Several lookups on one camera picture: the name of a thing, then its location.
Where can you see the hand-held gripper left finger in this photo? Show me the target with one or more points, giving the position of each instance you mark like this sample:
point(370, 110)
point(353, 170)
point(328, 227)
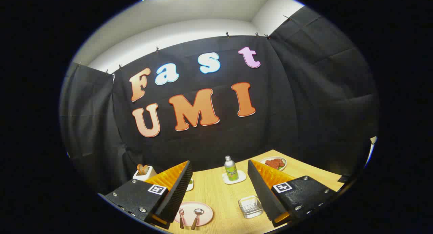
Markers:
point(177, 193)

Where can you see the white toaster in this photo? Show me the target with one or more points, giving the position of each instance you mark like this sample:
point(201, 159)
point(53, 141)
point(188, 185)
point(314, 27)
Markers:
point(145, 176)

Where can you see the white oval dish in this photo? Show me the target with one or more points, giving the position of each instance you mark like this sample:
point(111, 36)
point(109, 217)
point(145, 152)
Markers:
point(285, 164)

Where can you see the white square coaster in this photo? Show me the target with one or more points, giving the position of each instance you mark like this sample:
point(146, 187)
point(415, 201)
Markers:
point(242, 176)

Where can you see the red-brown meat piece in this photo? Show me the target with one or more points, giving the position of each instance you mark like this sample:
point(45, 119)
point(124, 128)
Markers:
point(274, 163)

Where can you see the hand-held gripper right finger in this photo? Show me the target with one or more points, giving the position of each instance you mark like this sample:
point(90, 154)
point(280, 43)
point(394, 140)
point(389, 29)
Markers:
point(262, 193)

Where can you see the white divided tray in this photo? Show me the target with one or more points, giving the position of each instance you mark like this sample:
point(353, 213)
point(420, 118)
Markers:
point(190, 186)

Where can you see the pink round plate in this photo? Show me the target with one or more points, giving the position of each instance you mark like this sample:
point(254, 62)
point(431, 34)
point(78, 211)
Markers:
point(189, 208)

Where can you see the brown toast slice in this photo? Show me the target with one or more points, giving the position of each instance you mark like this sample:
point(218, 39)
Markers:
point(139, 169)
point(145, 169)

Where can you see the green soda bottle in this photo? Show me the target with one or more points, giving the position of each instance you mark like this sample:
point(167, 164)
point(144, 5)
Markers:
point(231, 171)

